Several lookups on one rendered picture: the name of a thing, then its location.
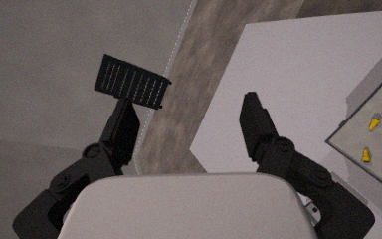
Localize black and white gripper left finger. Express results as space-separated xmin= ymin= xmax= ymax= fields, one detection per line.
xmin=12 ymin=98 xmax=140 ymax=239

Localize yellow wire connector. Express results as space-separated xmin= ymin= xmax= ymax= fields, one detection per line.
xmin=362 ymin=150 xmax=371 ymax=162
xmin=369 ymin=119 xmax=380 ymax=130

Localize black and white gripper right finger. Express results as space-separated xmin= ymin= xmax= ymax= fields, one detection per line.
xmin=239 ymin=92 xmax=375 ymax=239

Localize grey open square box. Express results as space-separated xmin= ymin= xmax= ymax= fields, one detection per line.
xmin=304 ymin=199 xmax=320 ymax=226

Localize grey flat rectangular case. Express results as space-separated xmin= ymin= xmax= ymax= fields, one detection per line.
xmin=325 ymin=83 xmax=382 ymax=183

